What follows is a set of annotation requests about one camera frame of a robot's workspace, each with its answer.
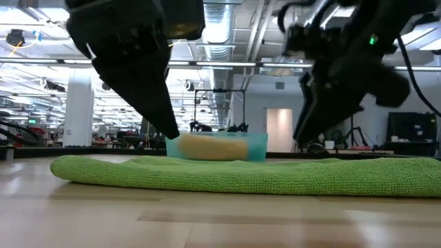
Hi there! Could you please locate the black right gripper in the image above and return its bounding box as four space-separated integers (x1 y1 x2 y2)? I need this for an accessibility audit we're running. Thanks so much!
292 30 411 145

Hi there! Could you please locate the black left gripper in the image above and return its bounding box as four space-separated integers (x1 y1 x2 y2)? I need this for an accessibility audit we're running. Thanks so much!
65 0 181 141

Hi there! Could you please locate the orange microfiber towel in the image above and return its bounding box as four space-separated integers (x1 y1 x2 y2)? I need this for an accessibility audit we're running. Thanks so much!
178 133 249 162

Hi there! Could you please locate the green microfiber towel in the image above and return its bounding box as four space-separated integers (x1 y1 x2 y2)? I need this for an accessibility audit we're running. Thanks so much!
50 154 441 198

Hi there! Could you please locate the teal translucent plastic basket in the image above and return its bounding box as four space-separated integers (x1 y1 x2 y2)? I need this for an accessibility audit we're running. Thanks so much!
165 132 269 163

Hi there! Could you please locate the black background monitor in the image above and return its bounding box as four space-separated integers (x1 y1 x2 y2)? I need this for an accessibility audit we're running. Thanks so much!
139 118 166 149

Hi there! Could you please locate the white background door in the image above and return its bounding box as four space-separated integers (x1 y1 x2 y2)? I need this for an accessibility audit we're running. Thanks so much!
266 108 294 153

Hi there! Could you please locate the white round column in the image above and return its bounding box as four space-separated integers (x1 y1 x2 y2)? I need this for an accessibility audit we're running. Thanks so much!
63 68 95 148

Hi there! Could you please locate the black equipment cart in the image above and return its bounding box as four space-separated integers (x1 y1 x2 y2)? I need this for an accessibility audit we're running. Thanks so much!
384 112 440 155

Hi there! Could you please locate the black round ceiling fixture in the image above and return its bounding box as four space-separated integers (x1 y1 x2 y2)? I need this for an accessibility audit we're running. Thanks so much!
6 29 27 48

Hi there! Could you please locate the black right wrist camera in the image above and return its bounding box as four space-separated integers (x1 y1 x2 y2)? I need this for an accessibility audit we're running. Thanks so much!
281 22 313 58

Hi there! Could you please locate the black background frame stand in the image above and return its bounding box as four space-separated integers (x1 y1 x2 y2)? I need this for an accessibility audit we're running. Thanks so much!
194 88 246 134

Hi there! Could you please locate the silver ventilation duct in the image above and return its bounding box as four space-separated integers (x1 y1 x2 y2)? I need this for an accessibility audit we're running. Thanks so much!
203 3 237 125

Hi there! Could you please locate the black metal table frame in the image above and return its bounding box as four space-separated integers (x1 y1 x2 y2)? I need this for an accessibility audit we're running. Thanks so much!
0 146 441 161

